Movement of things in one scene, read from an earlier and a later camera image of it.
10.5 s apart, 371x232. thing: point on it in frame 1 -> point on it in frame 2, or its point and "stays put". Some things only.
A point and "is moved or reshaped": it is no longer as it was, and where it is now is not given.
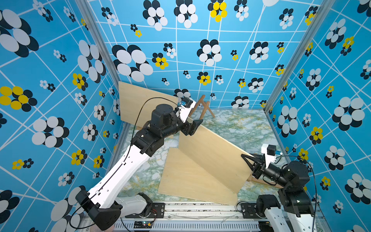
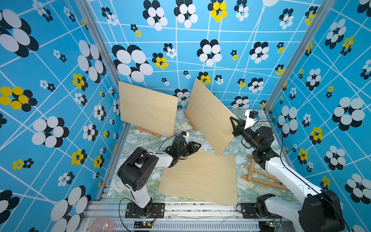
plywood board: (219, 156) -> (211, 117)
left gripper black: (196, 123) -> (192, 147)
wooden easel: (200, 101) is moved or reshaped
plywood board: (182, 177) stays put
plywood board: (138, 104) stays put
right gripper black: (259, 166) -> (239, 123)
